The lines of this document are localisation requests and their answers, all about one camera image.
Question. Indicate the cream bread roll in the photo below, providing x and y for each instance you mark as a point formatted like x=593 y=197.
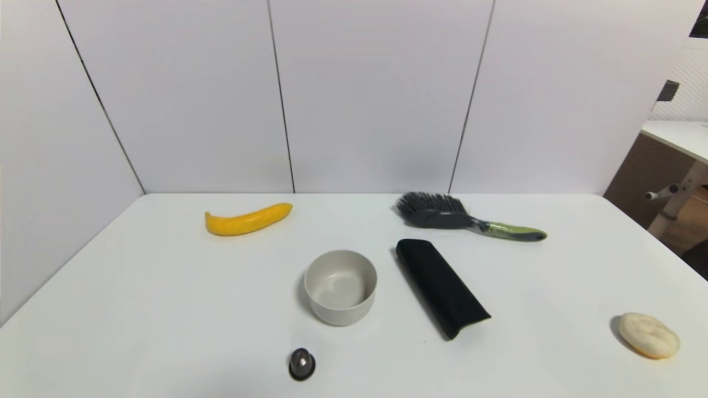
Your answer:
x=648 y=335

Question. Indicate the white-topped brown desk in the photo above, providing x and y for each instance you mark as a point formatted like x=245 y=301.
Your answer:
x=641 y=166

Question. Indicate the black wall-mounted box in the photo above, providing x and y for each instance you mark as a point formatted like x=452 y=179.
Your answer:
x=667 y=90

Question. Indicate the small dark metallic capsule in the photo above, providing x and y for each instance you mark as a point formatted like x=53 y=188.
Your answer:
x=302 y=363

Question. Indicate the dark monitor corner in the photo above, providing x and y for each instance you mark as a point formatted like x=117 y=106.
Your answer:
x=701 y=22

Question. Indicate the beige round bowl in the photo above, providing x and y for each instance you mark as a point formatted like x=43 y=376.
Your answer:
x=340 y=287

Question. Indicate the black fabric case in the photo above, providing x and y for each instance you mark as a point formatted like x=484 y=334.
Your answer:
x=440 y=284

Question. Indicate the yellow banana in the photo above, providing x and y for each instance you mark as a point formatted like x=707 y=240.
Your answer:
x=243 y=222

